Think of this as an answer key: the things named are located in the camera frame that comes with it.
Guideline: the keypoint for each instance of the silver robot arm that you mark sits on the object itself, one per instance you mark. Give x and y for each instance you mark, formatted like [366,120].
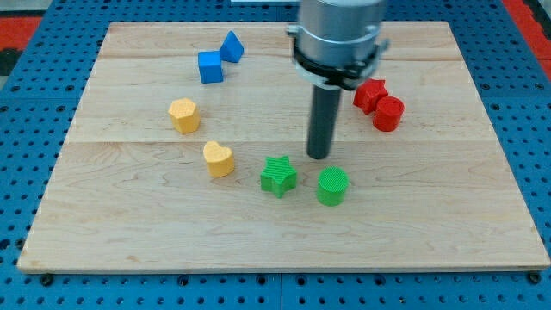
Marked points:
[335,43]

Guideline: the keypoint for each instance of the green star block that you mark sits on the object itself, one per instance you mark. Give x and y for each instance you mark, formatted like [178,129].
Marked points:
[278,176]

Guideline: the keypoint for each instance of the red star block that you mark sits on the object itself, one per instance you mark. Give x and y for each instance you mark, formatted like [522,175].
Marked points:
[368,94]

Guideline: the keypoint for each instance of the yellow heart block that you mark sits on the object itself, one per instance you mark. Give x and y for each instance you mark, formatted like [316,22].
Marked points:
[219,159]

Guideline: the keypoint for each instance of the green cylinder block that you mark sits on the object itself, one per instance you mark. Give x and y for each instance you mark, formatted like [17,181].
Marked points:
[332,185]

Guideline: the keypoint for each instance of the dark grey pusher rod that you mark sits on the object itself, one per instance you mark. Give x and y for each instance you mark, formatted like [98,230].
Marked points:
[323,116]

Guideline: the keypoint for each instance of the light wooden board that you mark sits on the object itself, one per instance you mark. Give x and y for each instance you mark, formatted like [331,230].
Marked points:
[129,194]

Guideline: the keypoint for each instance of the yellow hexagon block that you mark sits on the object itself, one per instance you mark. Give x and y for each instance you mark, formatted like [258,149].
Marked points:
[184,115]

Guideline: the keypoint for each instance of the blue cube block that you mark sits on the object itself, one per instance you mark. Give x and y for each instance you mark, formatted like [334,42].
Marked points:
[210,67]

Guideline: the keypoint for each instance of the blue triangle block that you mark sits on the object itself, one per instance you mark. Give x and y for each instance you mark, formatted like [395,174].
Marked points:
[231,49]

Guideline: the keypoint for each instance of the red cylinder block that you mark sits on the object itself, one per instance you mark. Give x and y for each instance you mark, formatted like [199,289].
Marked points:
[388,113]

